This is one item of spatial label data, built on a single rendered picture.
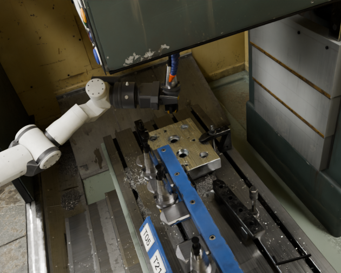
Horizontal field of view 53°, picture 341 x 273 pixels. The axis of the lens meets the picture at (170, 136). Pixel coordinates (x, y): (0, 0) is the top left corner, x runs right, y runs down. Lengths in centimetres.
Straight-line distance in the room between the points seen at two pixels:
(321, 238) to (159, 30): 114
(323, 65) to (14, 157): 95
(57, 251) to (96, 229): 20
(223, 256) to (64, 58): 158
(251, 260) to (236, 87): 149
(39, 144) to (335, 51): 90
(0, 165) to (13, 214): 184
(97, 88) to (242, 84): 148
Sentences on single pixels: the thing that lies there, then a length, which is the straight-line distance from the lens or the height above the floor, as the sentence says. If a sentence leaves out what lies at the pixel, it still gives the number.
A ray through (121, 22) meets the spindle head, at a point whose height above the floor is 168.
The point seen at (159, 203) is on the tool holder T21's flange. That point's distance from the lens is 88.
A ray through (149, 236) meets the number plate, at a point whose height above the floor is 95.
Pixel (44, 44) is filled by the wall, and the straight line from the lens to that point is 205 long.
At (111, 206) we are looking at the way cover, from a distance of 158.
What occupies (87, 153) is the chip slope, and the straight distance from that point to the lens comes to 197.
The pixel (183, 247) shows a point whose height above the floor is 122.
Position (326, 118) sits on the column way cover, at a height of 115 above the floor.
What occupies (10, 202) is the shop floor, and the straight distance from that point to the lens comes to 300.
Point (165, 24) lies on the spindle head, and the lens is 67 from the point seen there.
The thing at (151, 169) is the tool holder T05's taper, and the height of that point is 124.
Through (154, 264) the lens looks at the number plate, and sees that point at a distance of 114.
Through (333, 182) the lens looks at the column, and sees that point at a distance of 140.
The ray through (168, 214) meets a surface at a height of 122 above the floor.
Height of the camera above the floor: 190
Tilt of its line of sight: 39 degrees down
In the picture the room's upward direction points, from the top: 12 degrees counter-clockwise
